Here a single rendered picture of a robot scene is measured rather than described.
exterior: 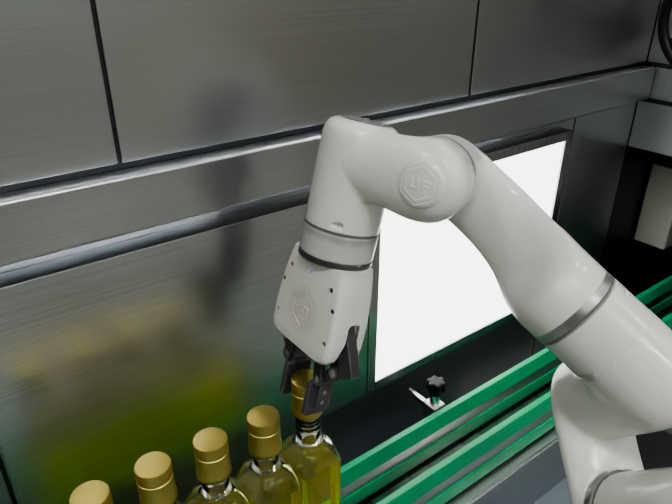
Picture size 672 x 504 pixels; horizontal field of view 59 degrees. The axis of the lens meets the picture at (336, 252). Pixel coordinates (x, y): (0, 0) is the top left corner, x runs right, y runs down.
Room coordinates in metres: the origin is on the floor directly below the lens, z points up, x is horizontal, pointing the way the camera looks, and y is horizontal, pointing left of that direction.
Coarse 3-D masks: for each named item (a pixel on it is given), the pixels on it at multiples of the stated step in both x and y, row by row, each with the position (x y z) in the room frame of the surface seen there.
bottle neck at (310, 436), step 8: (320, 416) 0.50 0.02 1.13; (296, 424) 0.50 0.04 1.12; (304, 424) 0.49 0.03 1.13; (312, 424) 0.50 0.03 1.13; (320, 424) 0.50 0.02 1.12; (296, 432) 0.50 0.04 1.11; (304, 432) 0.49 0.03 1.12; (312, 432) 0.49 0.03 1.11; (320, 432) 0.50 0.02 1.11; (296, 440) 0.50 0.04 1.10; (304, 440) 0.49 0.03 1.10; (312, 440) 0.49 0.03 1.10; (320, 440) 0.50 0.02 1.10
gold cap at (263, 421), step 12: (252, 408) 0.48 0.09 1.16; (264, 408) 0.48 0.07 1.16; (252, 420) 0.46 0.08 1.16; (264, 420) 0.46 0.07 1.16; (276, 420) 0.46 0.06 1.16; (252, 432) 0.46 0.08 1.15; (264, 432) 0.45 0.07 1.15; (276, 432) 0.46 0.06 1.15; (252, 444) 0.46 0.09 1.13; (264, 444) 0.45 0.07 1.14; (276, 444) 0.46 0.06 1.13; (264, 456) 0.45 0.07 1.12
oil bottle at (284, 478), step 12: (240, 468) 0.47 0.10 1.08; (252, 468) 0.46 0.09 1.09; (288, 468) 0.47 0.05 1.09; (240, 480) 0.46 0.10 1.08; (252, 480) 0.45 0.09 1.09; (264, 480) 0.45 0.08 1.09; (276, 480) 0.45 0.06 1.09; (288, 480) 0.46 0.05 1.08; (252, 492) 0.44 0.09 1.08; (264, 492) 0.44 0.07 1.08; (276, 492) 0.45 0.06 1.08; (288, 492) 0.45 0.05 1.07
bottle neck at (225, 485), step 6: (228, 480) 0.43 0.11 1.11; (204, 486) 0.43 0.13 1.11; (210, 486) 0.42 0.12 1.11; (216, 486) 0.42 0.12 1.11; (222, 486) 0.43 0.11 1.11; (228, 486) 0.43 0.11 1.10; (204, 492) 0.43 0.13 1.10; (210, 492) 0.42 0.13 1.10; (216, 492) 0.42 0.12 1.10; (222, 492) 0.43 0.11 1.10; (228, 492) 0.43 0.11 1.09; (210, 498) 0.42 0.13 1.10; (216, 498) 0.42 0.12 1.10
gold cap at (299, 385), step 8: (296, 376) 0.51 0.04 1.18; (304, 376) 0.51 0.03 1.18; (312, 376) 0.51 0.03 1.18; (296, 384) 0.50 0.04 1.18; (304, 384) 0.50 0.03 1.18; (296, 392) 0.49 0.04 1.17; (304, 392) 0.49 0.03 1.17; (296, 400) 0.50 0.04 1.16; (296, 408) 0.50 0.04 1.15; (296, 416) 0.49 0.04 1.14; (304, 416) 0.49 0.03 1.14; (312, 416) 0.49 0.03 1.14
